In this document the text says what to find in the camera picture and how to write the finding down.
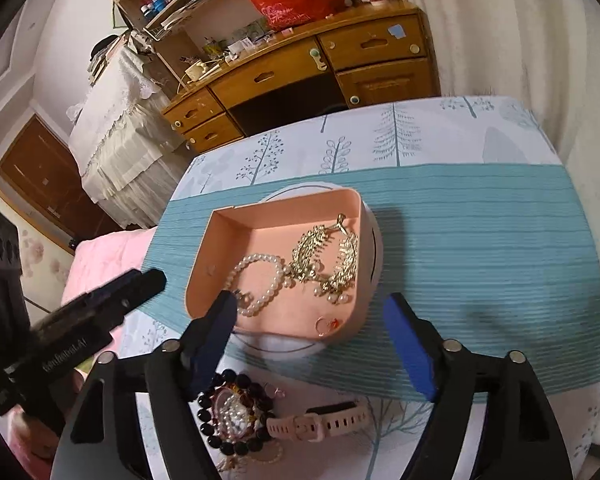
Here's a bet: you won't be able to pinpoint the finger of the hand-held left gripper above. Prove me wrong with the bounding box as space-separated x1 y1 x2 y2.
82 267 169 323

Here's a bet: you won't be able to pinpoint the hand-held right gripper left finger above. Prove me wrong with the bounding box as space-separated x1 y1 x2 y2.
50 289 237 480

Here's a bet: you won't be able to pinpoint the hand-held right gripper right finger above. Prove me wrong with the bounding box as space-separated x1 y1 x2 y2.
384 291 577 480

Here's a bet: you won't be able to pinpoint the pink jewelry box tray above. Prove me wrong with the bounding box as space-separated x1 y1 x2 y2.
187 187 377 344

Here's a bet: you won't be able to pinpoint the white pearl bracelet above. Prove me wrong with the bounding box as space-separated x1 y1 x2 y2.
224 253 288 319

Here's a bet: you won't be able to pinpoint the white round jewelry box base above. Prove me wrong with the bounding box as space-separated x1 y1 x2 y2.
229 180 387 359

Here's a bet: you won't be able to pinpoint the person's left hand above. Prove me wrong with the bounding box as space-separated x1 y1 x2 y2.
2 360 88 480

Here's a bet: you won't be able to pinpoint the pink blanket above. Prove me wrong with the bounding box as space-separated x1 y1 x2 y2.
60 227 160 378

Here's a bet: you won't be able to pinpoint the oval rhinestone brooch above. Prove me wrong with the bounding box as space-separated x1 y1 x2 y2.
214 384 255 444

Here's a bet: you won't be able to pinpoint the gold ornate earrings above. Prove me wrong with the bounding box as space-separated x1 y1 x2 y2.
286 213 362 307

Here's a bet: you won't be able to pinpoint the brown wooden door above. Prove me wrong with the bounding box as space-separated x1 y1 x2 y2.
0 114 127 255

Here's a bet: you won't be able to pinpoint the white lace cover cloth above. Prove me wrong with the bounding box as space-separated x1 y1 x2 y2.
67 44 193 230

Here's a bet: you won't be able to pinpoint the wooden desk with drawers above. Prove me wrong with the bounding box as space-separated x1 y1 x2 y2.
160 2 442 154

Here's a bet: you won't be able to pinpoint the white curtain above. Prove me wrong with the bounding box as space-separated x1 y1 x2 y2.
387 0 600 171

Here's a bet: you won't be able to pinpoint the black bead bracelet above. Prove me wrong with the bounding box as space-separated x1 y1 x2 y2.
196 369 277 457

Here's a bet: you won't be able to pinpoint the pink watch strap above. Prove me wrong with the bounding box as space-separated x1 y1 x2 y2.
266 399 372 444

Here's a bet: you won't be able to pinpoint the small pearl chain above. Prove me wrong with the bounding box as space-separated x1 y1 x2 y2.
214 439 285 472

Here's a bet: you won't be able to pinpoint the white wire rack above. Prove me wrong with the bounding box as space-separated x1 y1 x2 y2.
144 0 242 42

